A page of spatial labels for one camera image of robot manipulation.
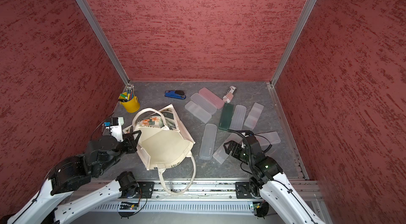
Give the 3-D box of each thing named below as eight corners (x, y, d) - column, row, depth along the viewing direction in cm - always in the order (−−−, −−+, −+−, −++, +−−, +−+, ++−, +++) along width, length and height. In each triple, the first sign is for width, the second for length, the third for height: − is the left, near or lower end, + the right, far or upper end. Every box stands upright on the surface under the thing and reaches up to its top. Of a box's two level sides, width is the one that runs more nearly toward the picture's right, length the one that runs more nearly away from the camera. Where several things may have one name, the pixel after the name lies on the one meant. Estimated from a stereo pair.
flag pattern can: (221, 102, 111) (222, 98, 108) (229, 88, 120) (230, 84, 117) (228, 105, 110) (229, 101, 107) (236, 90, 119) (237, 87, 116)
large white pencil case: (183, 108, 108) (182, 106, 106) (190, 101, 112) (190, 99, 110) (205, 125, 99) (205, 123, 98) (213, 117, 103) (213, 115, 102)
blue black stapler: (165, 98, 113) (164, 95, 110) (166, 93, 117) (165, 90, 114) (185, 99, 113) (184, 95, 110) (186, 93, 117) (185, 90, 114)
